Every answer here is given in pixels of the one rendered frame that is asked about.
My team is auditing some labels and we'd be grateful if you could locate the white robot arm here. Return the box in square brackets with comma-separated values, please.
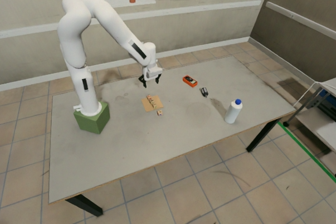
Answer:
[57, 0, 162, 116]

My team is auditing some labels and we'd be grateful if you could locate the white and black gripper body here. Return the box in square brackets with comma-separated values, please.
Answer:
[142, 66, 158, 81]

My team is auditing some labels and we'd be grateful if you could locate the orange pocket multimeter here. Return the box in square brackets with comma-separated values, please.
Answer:
[183, 75, 198, 87]

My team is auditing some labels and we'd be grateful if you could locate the tan square mat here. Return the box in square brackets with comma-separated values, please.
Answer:
[141, 95, 163, 112]

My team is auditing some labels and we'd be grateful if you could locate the white bottle with blue cap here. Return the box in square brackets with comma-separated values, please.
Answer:
[224, 99, 242, 124]

